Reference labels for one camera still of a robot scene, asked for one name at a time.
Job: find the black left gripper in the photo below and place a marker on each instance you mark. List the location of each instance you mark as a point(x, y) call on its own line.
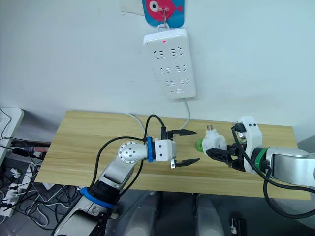
point(174, 150)

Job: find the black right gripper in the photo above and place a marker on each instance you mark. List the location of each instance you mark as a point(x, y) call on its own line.
point(237, 157)

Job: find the white mosquito repellent heater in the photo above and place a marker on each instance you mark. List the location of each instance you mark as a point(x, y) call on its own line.
point(214, 141)

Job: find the green labelled liquid bottle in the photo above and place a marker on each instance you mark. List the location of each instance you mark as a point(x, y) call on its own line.
point(199, 145)

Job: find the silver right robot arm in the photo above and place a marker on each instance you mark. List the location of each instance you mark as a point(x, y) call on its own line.
point(290, 164)

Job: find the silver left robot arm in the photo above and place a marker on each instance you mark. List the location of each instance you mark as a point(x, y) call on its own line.
point(128, 151)

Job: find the blue wrist band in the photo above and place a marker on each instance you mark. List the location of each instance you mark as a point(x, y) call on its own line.
point(149, 150)

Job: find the green wrist band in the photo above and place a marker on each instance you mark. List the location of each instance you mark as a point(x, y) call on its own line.
point(260, 159)

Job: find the grey rounded robot leg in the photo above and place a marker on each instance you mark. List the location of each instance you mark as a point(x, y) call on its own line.
point(142, 216)
point(209, 218)

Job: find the small black floor box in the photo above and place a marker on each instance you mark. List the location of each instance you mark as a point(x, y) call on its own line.
point(237, 226)

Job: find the white power strip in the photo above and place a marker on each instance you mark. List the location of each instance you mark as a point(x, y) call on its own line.
point(172, 73)

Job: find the blue fish hook sticker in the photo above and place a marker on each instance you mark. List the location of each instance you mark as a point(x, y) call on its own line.
point(176, 17)

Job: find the white side desk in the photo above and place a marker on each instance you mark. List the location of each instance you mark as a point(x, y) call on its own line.
point(9, 132)

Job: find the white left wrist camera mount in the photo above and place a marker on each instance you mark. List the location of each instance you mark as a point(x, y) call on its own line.
point(163, 150)

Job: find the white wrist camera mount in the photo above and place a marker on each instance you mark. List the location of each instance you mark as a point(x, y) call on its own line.
point(253, 132)
point(163, 150)

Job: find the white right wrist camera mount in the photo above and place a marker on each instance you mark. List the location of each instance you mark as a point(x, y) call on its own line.
point(253, 132)

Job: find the metal wall hook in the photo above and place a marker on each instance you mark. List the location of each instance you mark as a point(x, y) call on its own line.
point(165, 14)

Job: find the white wall tape patch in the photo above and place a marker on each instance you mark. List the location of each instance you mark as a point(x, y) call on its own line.
point(130, 7)

